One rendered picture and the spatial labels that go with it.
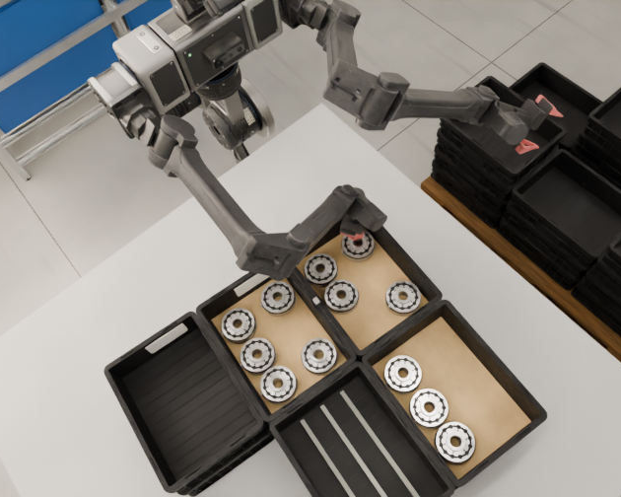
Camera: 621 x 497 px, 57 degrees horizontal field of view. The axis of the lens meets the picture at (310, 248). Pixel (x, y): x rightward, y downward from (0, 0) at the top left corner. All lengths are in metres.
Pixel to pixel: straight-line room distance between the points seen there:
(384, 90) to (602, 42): 2.66
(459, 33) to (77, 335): 2.61
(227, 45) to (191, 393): 0.96
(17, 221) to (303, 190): 1.76
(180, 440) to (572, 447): 1.10
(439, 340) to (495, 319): 0.26
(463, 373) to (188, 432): 0.79
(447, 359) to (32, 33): 2.27
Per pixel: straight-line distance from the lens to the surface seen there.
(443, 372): 1.69
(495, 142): 2.49
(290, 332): 1.72
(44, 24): 3.01
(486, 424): 1.67
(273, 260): 1.14
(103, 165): 3.32
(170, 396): 1.75
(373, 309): 1.73
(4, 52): 3.00
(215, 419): 1.70
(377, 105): 1.13
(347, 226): 1.63
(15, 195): 3.45
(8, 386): 2.14
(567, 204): 2.53
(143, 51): 1.43
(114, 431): 1.93
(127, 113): 1.37
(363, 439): 1.64
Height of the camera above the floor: 2.45
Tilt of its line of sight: 63 degrees down
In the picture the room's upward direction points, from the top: 12 degrees counter-clockwise
